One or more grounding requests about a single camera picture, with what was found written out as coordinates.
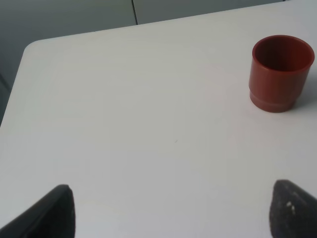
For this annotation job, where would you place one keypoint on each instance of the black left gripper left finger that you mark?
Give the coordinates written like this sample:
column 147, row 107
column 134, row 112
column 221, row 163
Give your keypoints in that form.
column 53, row 216

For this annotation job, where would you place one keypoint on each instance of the red plastic cup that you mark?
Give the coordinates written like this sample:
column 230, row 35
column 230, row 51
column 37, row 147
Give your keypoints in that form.
column 279, row 70

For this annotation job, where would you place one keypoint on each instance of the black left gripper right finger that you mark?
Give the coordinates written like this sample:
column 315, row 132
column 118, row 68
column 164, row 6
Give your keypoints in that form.
column 293, row 211

